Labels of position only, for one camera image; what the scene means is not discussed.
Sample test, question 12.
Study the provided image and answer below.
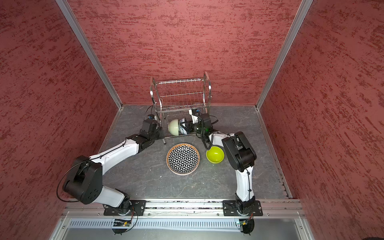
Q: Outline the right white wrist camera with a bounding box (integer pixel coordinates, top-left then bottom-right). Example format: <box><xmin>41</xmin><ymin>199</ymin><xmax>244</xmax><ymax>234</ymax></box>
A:
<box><xmin>189</xmin><ymin>109</ymin><xmax>201</xmax><ymax>124</ymax></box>

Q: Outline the white patterned deep plate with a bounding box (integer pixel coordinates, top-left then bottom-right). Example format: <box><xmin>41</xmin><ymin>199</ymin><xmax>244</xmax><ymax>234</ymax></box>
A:
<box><xmin>166</xmin><ymin>143</ymin><xmax>200</xmax><ymax>176</ymax></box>

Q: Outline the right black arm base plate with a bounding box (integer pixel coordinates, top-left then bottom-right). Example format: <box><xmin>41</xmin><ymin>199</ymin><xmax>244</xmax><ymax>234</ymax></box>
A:
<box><xmin>223</xmin><ymin>200</ymin><xmax>264</xmax><ymax>217</ymax></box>

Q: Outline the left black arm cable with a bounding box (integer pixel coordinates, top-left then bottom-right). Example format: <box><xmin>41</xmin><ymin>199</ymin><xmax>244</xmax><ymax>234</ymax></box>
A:
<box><xmin>56</xmin><ymin>104</ymin><xmax>154</xmax><ymax>203</ymax></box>

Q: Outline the left aluminium corner post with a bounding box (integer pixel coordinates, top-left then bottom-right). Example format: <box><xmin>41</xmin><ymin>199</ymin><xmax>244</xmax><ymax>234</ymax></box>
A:
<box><xmin>55</xmin><ymin>0</ymin><xmax>124</xmax><ymax>110</ymax></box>

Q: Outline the lime green bowl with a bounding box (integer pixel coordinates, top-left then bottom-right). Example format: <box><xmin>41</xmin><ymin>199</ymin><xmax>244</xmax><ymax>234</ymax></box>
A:
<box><xmin>206</xmin><ymin>146</ymin><xmax>225</xmax><ymax>164</ymax></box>

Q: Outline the aluminium front rail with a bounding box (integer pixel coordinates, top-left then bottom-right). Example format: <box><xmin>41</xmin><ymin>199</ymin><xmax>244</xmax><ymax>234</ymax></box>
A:
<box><xmin>59</xmin><ymin>199</ymin><xmax>309</xmax><ymax>234</ymax></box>

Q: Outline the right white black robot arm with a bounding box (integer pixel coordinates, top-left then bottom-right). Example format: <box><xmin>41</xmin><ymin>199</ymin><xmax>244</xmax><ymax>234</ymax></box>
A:
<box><xmin>180</xmin><ymin>109</ymin><xmax>257</xmax><ymax>216</ymax></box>

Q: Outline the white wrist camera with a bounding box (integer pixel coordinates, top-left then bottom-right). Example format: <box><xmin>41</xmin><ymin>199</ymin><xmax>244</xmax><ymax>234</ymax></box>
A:
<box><xmin>147</xmin><ymin>114</ymin><xmax>158</xmax><ymax>121</ymax></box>
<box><xmin>189</xmin><ymin>109</ymin><xmax>201</xmax><ymax>124</ymax></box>

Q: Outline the right aluminium corner post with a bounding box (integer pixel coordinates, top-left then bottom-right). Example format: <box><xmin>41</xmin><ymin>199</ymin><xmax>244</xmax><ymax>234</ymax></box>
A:
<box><xmin>256</xmin><ymin>0</ymin><xmax>313</xmax><ymax>112</ymax></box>

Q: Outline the base circuit board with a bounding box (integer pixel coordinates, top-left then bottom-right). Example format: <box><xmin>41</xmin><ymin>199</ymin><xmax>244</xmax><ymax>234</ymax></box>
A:
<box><xmin>112</xmin><ymin>219</ymin><xmax>134</xmax><ymax>235</ymax></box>
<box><xmin>239</xmin><ymin>219</ymin><xmax>255</xmax><ymax>235</ymax></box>

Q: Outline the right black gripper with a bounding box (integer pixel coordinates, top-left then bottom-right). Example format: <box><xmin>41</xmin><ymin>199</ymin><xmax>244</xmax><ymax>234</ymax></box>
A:
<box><xmin>181</xmin><ymin>119</ymin><xmax>206</xmax><ymax>134</ymax></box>

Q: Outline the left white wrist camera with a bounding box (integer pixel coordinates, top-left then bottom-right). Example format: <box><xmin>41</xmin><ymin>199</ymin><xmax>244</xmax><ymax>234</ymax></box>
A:
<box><xmin>147</xmin><ymin>114</ymin><xmax>158</xmax><ymax>121</ymax></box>

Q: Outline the steel two-tier dish rack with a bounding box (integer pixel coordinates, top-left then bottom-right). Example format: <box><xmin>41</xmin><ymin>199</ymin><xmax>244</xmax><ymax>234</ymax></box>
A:
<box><xmin>150</xmin><ymin>71</ymin><xmax>212</xmax><ymax>137</ymax></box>

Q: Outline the pale green bowl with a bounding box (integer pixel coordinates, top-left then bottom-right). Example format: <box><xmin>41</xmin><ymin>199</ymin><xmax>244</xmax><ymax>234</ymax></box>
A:
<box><xmin>168</xmin><ymin>119</ymin><xmax>179</xmax><ymax>136</ymax></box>

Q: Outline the left base circuit board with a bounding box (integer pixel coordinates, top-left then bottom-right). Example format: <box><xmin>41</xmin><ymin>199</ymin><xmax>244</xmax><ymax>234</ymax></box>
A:
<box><xmin>112</xmin><ymin>219</ymin><xmax>134</xmax><ymax>235</ymax></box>

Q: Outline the right base circuit board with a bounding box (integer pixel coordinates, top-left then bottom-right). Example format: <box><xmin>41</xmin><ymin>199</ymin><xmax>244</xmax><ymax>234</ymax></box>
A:
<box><xmin>239</xmin><ymin>219</ymin><xmax>255</xmax><ymax>235</ymax></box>

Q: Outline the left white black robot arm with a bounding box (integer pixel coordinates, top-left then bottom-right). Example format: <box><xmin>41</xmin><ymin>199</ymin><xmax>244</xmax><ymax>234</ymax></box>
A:
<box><xmin>62</xmin><ymin>115</ymin><xmax>164</xmax><ymax>216</ymax></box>

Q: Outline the blue floral white bowl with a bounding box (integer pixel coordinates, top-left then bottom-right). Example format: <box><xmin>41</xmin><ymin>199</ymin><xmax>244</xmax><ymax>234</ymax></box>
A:
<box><xmin>179</xmin><ymin>118</ymin><xmax>187</xmax><ymax>135</ymax></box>

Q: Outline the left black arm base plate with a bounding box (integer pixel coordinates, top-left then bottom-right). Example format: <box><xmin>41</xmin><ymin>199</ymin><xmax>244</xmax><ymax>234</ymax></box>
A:
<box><xmin>103</xmin><ymin>200</ymin><xmax>147</xmax><ymax>217</ymax></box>

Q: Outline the aluminium corner post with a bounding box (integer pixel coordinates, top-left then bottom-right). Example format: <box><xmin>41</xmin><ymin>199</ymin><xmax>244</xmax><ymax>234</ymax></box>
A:
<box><xmin>256</xmin><ymin>0</ymin><xmax>313</xmax><ymax>112</ymax></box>
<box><xmin>55</xmin><ymin>0</ymin><xmax>124</xmax><ymax>110</ymax></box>

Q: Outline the right black corrugated cable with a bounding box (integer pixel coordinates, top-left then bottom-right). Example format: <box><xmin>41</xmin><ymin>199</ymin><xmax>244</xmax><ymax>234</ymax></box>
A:
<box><xmin>196</xmin><ymin>115</ymin><xmax>220</xmax><ymax>151</ymax></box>

